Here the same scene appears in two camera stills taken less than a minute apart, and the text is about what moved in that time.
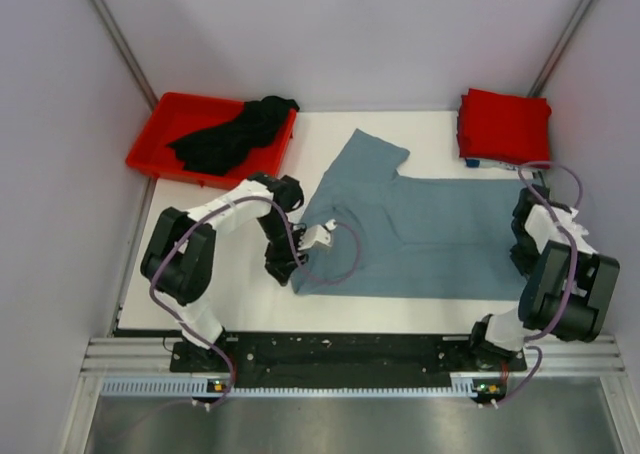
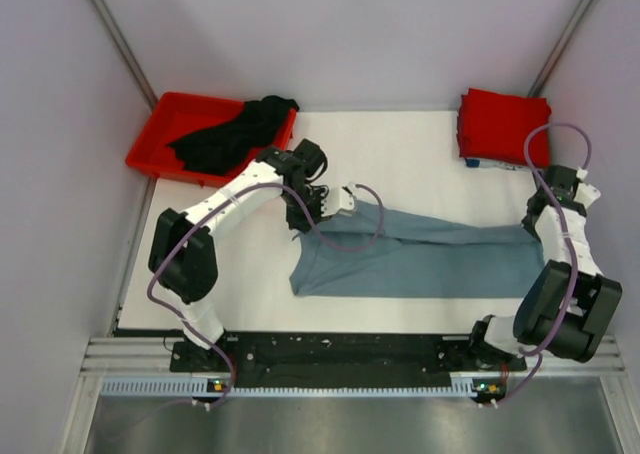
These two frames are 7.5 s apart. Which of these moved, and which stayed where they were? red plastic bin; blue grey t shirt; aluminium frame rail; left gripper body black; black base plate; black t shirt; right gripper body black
Moved: blue grey t shirt; left gripper body black; right gripper body black
Stayed: red plastic bin; aluminium frame rail; black t shirt; black base plate
